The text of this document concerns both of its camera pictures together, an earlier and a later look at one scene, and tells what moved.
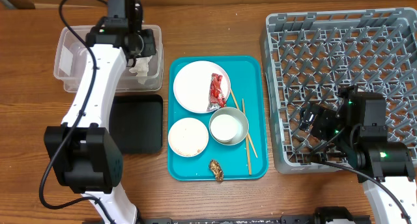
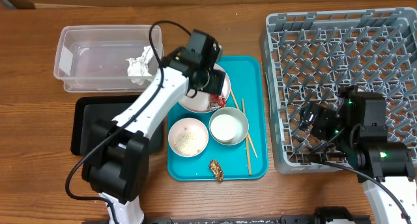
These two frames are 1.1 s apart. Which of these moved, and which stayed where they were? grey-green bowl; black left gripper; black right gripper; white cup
Moved: black left gripper
Stayed: black right gripper; grey-green bowl; white cup
